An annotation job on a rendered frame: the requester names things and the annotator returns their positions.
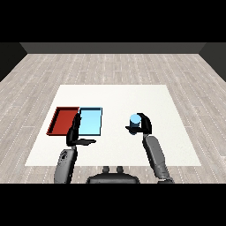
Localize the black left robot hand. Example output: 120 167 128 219
65 112 97 147

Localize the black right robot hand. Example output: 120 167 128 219
125 112 154 136

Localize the small blue can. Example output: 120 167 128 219
129 114 142 130

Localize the red shallow open box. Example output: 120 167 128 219
46 106 80 137

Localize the light blue shallow open box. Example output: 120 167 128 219
77 107 103 137

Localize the dark grey robot body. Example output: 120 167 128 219
86 166 141 185

